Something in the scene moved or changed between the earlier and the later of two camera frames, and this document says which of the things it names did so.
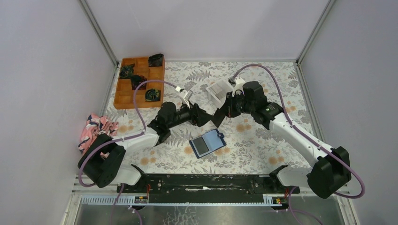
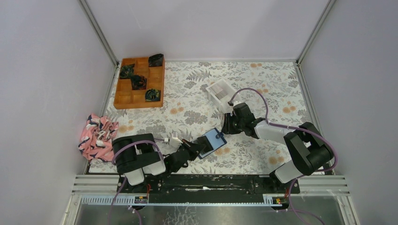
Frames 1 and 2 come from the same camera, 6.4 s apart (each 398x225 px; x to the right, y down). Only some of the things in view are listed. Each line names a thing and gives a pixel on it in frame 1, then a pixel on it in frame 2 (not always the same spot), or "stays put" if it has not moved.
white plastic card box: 218,91 stays put
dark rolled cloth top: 156,60 stays put
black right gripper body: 238,105 -> 233,126
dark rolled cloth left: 126,71 stays put
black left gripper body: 183,116 -> 192,153
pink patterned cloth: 95,126 stays put
